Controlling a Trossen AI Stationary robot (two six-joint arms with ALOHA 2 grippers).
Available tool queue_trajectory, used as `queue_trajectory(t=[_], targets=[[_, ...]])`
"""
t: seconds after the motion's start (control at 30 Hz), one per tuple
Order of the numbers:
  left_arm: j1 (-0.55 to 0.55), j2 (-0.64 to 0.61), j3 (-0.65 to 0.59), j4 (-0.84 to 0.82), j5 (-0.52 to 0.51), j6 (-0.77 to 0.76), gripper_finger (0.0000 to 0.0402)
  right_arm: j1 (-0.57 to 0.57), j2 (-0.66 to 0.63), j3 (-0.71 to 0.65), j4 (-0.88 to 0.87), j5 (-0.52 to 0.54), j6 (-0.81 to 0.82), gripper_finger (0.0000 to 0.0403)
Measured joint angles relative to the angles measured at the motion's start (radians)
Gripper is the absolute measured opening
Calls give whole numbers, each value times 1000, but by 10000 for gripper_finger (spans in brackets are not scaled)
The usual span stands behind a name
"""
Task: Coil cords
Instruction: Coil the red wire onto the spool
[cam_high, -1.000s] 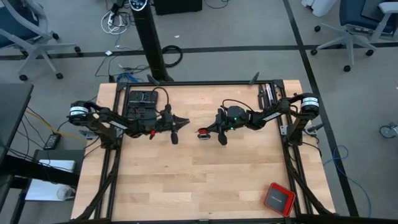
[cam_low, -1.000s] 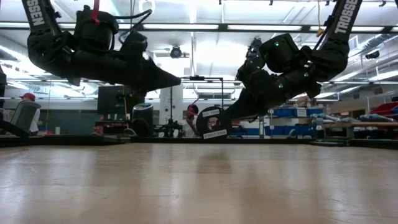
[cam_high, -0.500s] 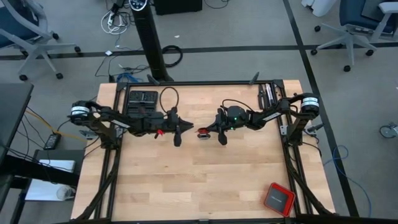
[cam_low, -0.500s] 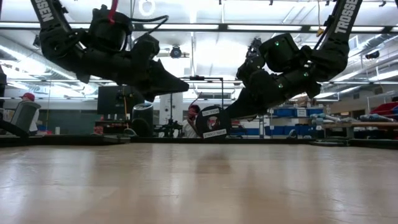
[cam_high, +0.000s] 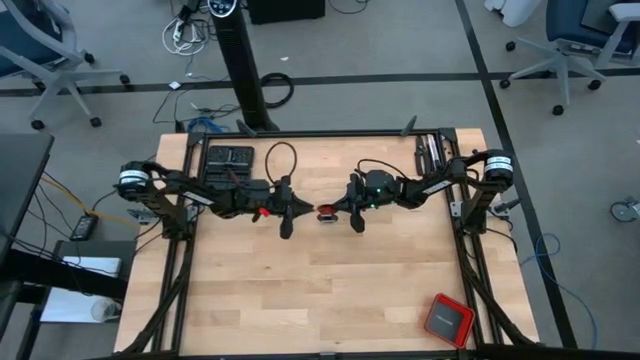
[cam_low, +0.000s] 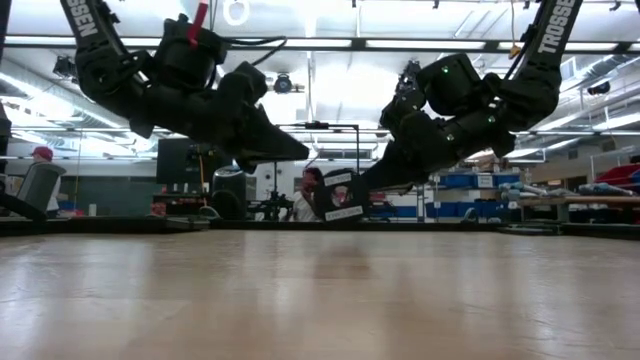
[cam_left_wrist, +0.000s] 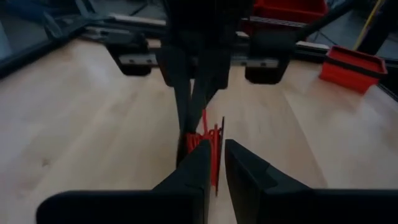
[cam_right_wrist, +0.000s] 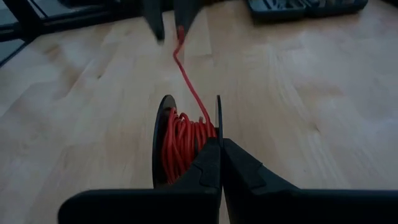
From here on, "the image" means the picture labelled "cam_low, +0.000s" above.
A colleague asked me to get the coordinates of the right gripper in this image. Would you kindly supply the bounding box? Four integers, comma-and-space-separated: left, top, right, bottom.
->
362, 107, 517, 192

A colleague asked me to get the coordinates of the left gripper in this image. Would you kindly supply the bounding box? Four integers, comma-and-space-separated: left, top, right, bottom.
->
129, 84, 311, 175

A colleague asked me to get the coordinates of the black wire spool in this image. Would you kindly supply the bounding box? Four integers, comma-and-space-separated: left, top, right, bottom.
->
312, 168, 372, 224

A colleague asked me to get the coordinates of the person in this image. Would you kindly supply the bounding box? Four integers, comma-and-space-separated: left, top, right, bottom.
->
29, 145, 62, 219
292, 167, 324, 223

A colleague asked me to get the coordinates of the shelf with blue bins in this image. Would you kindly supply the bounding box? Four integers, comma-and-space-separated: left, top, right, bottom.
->
424, 167, 522, 222

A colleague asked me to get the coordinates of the black monitor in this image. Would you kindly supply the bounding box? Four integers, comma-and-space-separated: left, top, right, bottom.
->
156, 137, 235, 185

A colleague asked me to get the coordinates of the black overhead light beam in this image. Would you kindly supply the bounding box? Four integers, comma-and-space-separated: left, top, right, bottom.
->
0, 33, 640, 52

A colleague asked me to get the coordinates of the yellow hanging tag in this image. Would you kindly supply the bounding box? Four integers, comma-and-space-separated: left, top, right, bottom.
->
508, 0, 522, 61

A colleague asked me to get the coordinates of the wooden workbench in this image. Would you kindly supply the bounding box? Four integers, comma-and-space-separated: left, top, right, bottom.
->
519, 192, 640, 225

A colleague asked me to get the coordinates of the blue grey office chair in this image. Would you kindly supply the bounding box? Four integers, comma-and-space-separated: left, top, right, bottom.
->
0, 162, 68, 222

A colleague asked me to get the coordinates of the red storage bin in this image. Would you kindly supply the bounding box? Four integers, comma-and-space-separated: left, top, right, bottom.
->
594, 162, 640, 187

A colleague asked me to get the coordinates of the metal wire shelf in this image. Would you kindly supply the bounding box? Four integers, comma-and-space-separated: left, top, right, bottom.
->
369, 184, 426, 221

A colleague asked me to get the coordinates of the black gantry frame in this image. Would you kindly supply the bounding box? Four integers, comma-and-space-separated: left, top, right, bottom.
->
272, 121, 362, 221

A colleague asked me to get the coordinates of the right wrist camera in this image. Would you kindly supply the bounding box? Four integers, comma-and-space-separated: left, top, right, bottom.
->
379, 92, 429, 139

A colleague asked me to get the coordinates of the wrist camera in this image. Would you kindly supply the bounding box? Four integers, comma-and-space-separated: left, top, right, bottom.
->
219, 61, 270, 107
379, 92, 429, 139

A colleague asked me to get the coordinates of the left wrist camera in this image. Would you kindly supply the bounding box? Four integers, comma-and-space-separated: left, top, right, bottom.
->
219, 61, 270, 107

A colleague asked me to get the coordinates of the black overhead camera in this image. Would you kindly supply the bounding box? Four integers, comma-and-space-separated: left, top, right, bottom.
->
272, 73, 294, 96
52, 54, 81, 82
397, 59, 424, 94

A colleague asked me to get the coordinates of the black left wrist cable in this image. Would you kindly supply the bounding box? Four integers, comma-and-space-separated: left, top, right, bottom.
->
219, 35, 289, 69

